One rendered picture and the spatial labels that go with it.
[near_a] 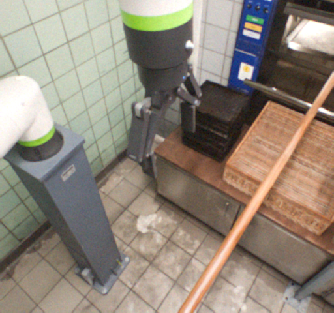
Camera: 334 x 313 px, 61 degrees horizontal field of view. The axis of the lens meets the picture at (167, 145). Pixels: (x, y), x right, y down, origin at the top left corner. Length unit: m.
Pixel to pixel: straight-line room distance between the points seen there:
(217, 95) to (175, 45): 1.29
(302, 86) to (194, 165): 0.73
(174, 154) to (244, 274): 0.90
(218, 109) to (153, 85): 1.17
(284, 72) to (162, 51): 1.36
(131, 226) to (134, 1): 1.89
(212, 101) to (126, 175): 1.08
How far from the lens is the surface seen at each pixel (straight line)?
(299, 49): 1.62
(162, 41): 0.36
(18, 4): 1.46
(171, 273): 2.00
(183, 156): 1.72
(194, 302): 0.73
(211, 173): 1.66
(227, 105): 1.60
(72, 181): 1.10
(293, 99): 1.28
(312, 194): 1.74
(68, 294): 2.06
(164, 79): 0.40
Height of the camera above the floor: 1.91
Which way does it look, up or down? 48 degrees down
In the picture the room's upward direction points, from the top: straight up
